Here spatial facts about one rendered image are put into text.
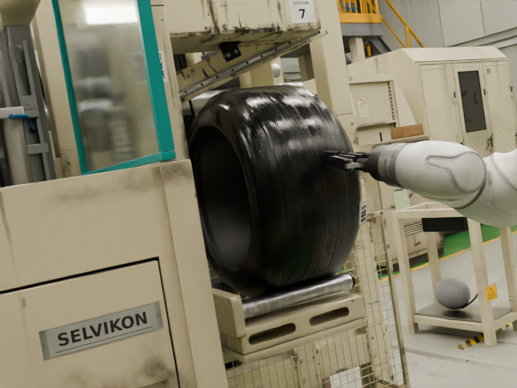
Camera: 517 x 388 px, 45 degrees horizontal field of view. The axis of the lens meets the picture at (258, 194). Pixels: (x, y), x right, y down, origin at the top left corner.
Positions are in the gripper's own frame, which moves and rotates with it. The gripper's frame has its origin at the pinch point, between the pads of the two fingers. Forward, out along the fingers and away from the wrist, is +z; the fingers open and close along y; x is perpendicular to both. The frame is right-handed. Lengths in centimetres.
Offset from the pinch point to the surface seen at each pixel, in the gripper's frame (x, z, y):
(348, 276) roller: 33.3, 10.7, -8.8
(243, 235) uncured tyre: 27, 50, 2
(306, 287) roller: 33.2, 10.9, 4.0
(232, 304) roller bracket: 30.8, 7.0, 26.4
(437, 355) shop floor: 143, 133, -151
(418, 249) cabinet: 157, 338, -323
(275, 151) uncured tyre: -2.9, 5.8, 12.2
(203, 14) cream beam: -40, 55, 5
